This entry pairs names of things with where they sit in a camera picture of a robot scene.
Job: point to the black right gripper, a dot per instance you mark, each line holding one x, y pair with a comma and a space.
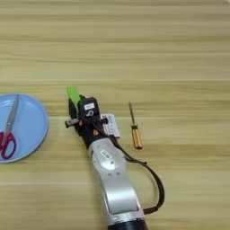
90, 134

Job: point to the green rectangular block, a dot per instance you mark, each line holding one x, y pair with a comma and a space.
72, 93

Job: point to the white red small box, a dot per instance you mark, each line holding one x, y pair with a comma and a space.
112, 127

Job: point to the light blue round plate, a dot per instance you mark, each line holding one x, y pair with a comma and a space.
30, 125

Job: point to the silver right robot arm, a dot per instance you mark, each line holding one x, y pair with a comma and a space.
113, 179

